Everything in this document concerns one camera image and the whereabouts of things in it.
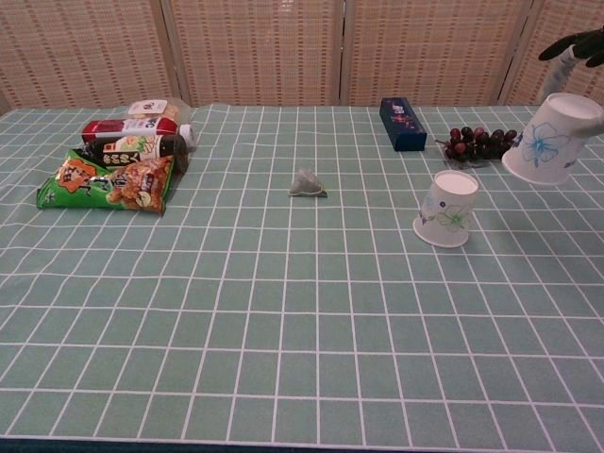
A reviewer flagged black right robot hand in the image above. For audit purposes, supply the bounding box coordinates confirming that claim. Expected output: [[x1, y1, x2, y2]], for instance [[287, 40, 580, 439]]
[[537, 26, 604, 103]]

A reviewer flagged white paper cup blue flower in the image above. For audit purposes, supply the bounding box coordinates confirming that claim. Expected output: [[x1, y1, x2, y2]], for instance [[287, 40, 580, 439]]
[[500, 92, 604, 186]]

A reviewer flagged white paper cup green flower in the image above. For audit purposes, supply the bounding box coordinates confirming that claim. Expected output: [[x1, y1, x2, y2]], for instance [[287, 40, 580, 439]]
[[412, 169, 479, 250]]

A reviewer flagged woven bamboo screen panel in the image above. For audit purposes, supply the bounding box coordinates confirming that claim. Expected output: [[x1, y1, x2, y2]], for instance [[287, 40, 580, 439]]
[[339, 0, 544, 108], [499, 0, 604, 107], [159, 0, 353, 108], [0, 0, 183, 113]]

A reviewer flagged dark red grape bunch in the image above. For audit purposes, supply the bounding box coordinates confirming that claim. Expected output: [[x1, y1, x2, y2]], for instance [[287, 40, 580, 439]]
[[434, 126, 521, 168]]

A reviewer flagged dark blue rectangular box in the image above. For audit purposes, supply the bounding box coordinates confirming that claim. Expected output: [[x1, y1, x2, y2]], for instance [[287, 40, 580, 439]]
[[379, 96, 428, 153]]

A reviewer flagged grey pyramid tea bag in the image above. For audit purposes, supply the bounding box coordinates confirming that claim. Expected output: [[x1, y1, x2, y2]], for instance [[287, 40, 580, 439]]
[[288, 166, 329, 198]]

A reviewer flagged green grid tablecloth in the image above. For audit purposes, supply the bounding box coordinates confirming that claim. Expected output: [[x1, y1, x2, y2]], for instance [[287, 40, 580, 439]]
[[0, 103, 604, 453]]

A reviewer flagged clear cookie pack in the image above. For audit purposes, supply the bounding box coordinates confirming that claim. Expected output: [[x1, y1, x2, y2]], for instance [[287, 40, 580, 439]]
[[127, 97, 192, 126]]

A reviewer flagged dark sauce bottle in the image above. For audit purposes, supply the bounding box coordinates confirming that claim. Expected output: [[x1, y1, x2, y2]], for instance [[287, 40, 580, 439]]
[[82, 133, 190, 175]]

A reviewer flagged red white label bottle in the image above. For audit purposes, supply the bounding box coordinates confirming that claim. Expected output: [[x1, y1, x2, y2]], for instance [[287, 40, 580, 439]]
[[81, 117, 197, 153]]

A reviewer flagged green orange snack bag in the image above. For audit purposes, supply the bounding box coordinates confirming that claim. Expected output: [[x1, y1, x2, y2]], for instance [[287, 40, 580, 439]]
[[36, 148, 176, 217]]

